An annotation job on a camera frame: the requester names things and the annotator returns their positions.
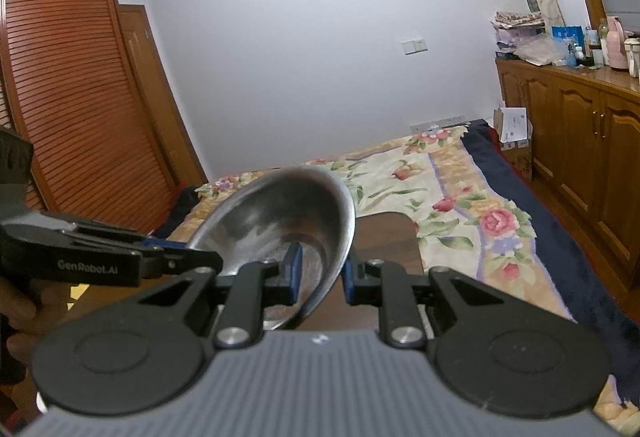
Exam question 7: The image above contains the blue and white carton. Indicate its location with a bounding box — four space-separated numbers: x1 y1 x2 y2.
551 24 586 66

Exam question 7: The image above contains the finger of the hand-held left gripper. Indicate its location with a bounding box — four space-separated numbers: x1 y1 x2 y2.
143 251 225 279
75 222 190 252

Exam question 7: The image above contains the white cardboard box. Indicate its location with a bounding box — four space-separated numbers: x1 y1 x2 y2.
492 107 533 152

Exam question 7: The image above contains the plain wooden door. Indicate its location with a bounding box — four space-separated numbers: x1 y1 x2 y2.
117 4 210 190

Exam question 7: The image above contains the large steel bowl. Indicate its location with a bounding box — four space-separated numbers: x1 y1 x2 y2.
187 166 357 332

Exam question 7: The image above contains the pink thermos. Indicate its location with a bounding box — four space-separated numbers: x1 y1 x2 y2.
602 16 628 70

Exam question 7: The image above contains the stacked paper pile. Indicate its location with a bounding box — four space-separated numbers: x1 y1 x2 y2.
492 11 546 52

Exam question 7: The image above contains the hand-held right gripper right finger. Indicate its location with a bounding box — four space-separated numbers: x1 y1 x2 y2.
342 257 506 350

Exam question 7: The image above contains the clear plastic bag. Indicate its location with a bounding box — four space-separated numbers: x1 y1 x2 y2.
515 37 568 66

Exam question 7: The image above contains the louvered wooden wardrobe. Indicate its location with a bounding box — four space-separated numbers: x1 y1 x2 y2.
0 0 180 238

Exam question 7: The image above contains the person's left hand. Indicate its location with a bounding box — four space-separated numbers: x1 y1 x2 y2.
0 274 69 386

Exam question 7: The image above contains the dark red-edged cloth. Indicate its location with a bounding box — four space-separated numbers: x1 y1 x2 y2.
165 184 211 240

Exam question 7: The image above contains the floral blanket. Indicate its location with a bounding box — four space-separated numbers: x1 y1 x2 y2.
192 124 576 323

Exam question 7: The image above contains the wooden sideboard cabinet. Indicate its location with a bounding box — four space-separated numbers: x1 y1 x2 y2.
495 57 640 303

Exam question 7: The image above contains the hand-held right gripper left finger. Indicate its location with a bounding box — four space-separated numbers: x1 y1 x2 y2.
135 242 304 350

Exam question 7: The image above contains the navy blue blanket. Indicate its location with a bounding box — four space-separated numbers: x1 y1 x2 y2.
460 119 640 435

